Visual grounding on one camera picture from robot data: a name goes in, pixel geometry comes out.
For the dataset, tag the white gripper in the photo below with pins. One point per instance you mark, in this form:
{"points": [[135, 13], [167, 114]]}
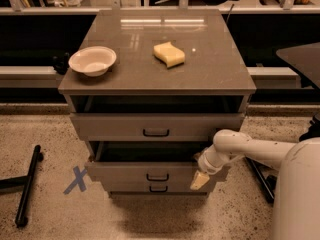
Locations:
{"points": [[206, 167]]}

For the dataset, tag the grey drawer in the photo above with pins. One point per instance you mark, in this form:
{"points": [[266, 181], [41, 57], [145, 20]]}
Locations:
{"points": [[145, 161], [152, 127], [153, 187]]}

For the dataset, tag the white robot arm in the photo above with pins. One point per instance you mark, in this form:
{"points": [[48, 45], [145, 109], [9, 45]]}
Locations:
{"points": [[296, 208]]}

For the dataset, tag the grey bottom drawer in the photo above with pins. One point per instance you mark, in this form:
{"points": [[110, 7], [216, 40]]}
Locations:
{"points": [[153, 187]]}

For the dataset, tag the grey drawer cabinet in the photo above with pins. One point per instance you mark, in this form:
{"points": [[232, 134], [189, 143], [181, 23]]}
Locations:
{"points": [[212, 80]]}

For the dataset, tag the grey top drawer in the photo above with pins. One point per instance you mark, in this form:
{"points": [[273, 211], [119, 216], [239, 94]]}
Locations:
{"points": [[152, 127]]}

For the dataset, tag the black stand legs right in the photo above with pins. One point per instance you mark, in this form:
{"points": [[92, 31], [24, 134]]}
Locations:
{"points": [[268, 183]]}

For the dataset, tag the blue tape cross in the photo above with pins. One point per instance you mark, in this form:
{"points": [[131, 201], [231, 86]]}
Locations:
{"points": [[78, 181]]}

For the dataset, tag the yellow sponge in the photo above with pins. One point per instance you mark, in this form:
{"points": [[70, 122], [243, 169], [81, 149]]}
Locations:
{"points": [[169, 54]]}

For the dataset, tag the dark round table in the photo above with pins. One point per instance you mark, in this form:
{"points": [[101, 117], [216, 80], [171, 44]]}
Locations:
{"points": [[305, 59]]}

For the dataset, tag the white bowl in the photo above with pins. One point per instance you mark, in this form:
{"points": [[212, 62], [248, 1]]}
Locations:
{"points": [[92, 61]]}

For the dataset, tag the black clamp object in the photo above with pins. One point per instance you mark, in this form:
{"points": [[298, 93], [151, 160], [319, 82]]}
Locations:
{"points": [[61, 65]]}

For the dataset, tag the black stand leg left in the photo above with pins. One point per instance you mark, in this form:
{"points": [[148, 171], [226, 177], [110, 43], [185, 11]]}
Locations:
{"points": [[25, 182]]}

